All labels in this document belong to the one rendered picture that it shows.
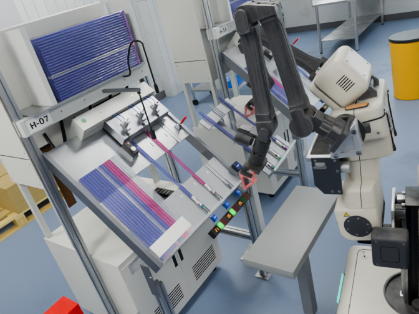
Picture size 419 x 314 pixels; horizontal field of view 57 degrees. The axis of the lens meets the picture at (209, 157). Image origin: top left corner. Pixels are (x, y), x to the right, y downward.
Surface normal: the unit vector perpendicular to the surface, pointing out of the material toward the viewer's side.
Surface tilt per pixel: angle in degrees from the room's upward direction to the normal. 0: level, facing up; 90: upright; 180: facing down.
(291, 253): 0
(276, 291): 0
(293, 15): 90
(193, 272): 90
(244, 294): 0
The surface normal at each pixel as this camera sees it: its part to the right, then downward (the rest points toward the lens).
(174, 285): 0.80, 0.08
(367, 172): -0.40, 0.49
